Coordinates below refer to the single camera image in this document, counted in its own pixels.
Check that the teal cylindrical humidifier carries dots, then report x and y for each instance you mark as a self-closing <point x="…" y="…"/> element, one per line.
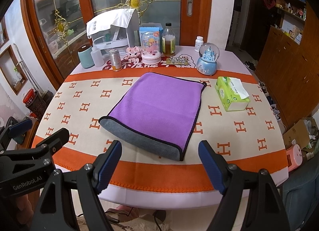
<point x="84" y="54"/>

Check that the silver orange can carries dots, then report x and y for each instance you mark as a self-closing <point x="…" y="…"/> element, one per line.
<point x="115" y="60"/>

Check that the cardboard box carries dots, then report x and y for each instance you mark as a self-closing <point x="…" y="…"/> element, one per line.
<point x="304" y="133"/>

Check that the brown wooden cabinet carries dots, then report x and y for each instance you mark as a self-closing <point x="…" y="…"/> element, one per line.
<point x="288" y="64"/>

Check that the pink block pig figure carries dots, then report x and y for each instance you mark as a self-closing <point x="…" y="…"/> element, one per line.
<point x="133" y="54"/>

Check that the blue cartoon box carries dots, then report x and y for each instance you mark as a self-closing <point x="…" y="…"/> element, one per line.
<point x="152" y="27"/>

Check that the pink toy on floor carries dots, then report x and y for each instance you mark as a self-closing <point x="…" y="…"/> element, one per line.
<point x="294" y="157"/>

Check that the red lidded bucket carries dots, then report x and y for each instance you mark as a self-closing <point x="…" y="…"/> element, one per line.
<point x="29" y="97"/>

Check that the blue castle snow globe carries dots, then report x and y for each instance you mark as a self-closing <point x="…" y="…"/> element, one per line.
<point x="207" y="62"/>

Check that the foil pill blister pack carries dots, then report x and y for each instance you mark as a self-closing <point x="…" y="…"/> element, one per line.
<point x="176" y="61"/>

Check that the green tissue pack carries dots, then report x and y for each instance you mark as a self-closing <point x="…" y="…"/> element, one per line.
<point x="232" y="94"/>

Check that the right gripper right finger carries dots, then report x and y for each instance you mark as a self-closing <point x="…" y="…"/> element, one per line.
<point x="265" y="209"/>

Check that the white squeeze bottle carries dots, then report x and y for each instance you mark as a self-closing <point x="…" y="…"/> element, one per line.
<point x="97" y="56"/>

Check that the white appliance with cloth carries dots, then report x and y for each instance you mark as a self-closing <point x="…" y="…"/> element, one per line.
<point x="114" y="29"/>

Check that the white pill bottle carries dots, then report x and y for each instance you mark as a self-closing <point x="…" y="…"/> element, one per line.
<point x="198" y="43"/>

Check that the glass bottle amber liquid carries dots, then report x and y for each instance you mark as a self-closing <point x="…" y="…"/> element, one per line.
<point x="168" y="41"/>

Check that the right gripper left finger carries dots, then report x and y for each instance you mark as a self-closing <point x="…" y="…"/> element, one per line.
<point x="55" y="209"/>

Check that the purple grey microfiber towel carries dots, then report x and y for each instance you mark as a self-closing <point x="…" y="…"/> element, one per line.
<point x="157" y="114"/>

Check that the pink glass dome ornament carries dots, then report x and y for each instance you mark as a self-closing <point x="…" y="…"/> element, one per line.
<point x="150" y="47"/>

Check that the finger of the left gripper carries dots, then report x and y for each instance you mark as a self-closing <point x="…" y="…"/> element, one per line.
<point x="13" y="131"/>
<point x="55" y="141"/>

